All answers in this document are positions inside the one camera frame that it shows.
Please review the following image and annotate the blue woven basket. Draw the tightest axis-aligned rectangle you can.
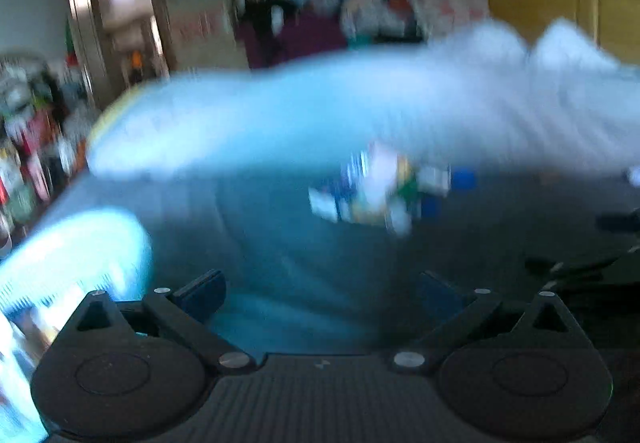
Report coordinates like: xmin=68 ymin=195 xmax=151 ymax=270
xmin=1 ymin=208 xmax=152 ymax=442

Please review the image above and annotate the blue white tissue pack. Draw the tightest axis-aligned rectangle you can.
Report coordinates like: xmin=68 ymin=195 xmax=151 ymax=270
xmin=308 ymin=169 xmax=361 ymax=223

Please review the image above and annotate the floral wet wipes pack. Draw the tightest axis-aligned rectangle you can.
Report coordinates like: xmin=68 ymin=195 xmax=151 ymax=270
xmin=340 ymin=142 xmax=416 ymax=237

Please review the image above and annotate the cluttered side shelf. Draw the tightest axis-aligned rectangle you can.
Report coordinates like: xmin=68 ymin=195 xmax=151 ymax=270
xmin=1 ymin=51 xmax=98 ymax=258

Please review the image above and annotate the white duvet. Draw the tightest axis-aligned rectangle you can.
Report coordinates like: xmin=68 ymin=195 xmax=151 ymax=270
xmin=87 ymin=18 xmax=639 ymax=180

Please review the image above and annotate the wooden headboard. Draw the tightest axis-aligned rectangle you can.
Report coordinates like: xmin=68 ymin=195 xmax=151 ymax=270
xmin=488 ymin=0 xmax=639 ymax=65

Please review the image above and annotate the cardboard box stack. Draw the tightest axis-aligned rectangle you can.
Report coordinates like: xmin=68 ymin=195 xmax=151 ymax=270
xmin=152 ymin=0 xmax=248 ymax=71

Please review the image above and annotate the pile of clothes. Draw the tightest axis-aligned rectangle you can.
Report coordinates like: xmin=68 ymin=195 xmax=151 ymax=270
xmin=235 ymin=0 xmax=490 ymax=69

